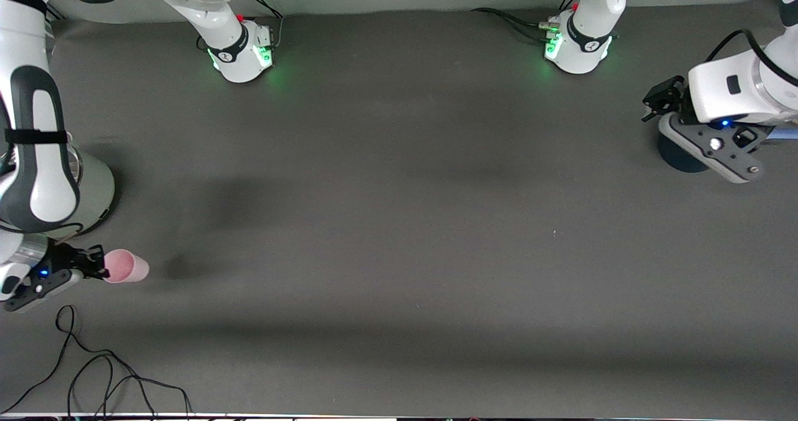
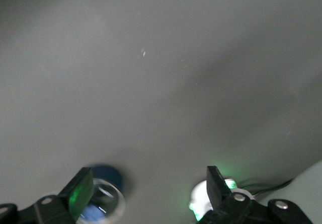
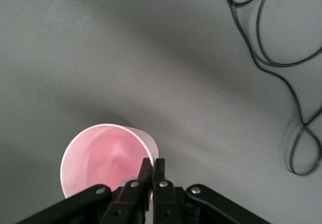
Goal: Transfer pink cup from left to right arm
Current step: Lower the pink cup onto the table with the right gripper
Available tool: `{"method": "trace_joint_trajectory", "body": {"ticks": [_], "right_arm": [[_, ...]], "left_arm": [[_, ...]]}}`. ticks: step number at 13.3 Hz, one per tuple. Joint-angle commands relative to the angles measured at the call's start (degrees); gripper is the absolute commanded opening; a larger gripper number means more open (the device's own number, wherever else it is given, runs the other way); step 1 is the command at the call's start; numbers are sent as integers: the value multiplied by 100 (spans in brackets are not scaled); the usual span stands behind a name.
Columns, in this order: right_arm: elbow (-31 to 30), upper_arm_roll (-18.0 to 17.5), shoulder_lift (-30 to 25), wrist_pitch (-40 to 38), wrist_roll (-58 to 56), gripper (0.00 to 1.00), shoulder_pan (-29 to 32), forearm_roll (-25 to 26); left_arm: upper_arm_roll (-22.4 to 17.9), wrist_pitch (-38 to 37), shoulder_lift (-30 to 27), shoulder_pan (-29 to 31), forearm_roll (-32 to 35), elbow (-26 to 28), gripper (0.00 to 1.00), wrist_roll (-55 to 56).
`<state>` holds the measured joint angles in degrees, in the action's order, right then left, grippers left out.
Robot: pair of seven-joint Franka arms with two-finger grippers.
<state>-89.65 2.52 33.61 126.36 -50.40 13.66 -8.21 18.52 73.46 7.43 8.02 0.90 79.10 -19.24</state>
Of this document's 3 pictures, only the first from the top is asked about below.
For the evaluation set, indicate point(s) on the grey-green pot with glass lid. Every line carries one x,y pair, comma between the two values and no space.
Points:
96,190

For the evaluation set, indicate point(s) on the dark grey table cover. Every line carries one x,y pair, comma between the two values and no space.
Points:
399,221

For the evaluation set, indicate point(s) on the dark blue pan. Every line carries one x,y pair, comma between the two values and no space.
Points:
679,162

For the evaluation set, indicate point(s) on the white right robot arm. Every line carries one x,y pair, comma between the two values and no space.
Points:
50,190

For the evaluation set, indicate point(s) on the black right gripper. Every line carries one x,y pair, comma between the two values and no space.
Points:
67,259

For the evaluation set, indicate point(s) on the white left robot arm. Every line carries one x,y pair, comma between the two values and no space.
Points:
711,93

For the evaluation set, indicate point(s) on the pink plastic cup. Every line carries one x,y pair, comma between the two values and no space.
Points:
128,268

